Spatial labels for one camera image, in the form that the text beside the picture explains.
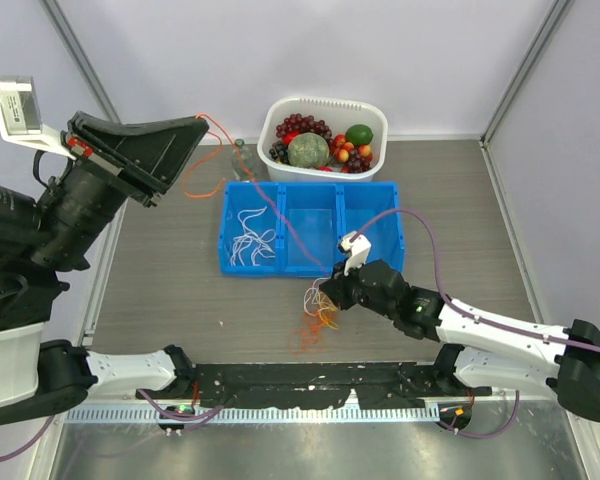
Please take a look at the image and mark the orange cable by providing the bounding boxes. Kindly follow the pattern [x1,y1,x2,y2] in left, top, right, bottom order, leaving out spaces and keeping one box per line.
[287,312,339,356]
[181,112,336,281]

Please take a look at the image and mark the white slotted cable duct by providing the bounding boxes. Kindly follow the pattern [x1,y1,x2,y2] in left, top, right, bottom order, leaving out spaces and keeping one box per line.
[66,403,440,425]

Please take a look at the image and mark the yellow cable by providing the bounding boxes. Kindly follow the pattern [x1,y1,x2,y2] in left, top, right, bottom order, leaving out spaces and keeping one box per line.
[312,294,341,332]

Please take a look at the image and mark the clear glass bottle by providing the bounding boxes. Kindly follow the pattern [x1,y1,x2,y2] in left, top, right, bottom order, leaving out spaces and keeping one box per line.
[231,138,258,182]

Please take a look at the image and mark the green melon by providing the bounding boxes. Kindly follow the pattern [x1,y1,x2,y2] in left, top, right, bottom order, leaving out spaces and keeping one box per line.
[288,133,330,168]

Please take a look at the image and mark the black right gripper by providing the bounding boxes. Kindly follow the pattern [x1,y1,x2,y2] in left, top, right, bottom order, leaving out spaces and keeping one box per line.
[320,255,396,320]

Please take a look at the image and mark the red yellow peaches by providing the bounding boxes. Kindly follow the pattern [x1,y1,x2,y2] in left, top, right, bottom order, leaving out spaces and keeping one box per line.
[330,134,373,174]

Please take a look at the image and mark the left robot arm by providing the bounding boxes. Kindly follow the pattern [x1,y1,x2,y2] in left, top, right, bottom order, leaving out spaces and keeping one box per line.
[0,112,209,426]

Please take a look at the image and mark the green mango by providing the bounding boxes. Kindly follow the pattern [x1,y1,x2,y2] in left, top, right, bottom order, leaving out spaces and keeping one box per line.
[345,124,374,147]

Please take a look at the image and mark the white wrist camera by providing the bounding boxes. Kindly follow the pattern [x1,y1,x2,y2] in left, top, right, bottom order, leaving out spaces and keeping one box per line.
[338,231,371,276]
[0,75,75,160]

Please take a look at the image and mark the right blue bin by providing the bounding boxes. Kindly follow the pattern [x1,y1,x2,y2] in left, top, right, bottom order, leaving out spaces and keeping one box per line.
[342,182,406,271]

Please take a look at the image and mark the red grape bunch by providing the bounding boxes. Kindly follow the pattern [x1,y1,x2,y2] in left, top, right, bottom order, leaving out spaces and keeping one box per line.
[275,113,333,141]

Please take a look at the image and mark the white plastic basket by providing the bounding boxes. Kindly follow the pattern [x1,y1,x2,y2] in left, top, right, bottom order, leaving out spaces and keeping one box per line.
[257,96,388,182]

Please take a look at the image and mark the left blue bin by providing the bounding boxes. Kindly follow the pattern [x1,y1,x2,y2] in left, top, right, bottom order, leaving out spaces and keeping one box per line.
[217,182,280,278]

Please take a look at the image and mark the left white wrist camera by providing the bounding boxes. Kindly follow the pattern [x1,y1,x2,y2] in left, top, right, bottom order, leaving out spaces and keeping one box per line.
[0,75,75,160]

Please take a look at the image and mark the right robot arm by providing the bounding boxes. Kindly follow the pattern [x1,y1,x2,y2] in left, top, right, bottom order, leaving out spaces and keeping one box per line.
[319,260,600,423]

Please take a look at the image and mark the dark grape bunch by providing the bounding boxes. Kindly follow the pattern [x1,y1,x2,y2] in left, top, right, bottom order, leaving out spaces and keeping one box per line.
[269,140,289,165]

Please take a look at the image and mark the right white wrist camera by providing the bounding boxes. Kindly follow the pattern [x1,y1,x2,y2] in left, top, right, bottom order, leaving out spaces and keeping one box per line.
[338,231,371,276]

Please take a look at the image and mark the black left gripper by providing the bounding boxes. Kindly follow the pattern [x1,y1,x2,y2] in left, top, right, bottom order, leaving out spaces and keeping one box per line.
[34,108,218,269]

